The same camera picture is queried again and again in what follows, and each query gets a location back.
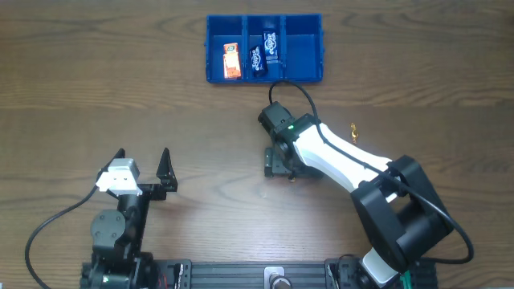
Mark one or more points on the blue tray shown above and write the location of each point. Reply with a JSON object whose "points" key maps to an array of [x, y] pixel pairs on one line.
{"points": [[303, 56]]}

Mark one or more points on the blue candy pack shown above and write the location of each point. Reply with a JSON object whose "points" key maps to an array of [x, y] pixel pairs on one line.
{"points": [[258, 60], [271, 46]]}

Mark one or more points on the orange candy box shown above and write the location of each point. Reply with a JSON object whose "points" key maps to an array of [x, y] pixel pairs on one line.
{"points": [[231, 54], [233, 76]]}

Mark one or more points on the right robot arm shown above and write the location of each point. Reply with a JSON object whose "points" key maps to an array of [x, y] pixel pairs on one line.
{"points": [[337, 156]]}

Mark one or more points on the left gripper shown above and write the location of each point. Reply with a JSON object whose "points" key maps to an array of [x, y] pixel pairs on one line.
{"points": [[150, 192]]}

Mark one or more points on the mounting rail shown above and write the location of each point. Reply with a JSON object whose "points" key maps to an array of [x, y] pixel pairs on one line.
{"points": [[233, 275]]}

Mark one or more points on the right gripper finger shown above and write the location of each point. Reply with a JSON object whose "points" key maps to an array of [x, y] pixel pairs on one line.
{"points": [[271, 162]]}

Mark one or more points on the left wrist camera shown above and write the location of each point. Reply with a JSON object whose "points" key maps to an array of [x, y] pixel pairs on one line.
{"points": [[120, 176]]}

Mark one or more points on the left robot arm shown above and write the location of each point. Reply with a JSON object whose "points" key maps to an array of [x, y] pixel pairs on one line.
{"points": [[132, 225]]}

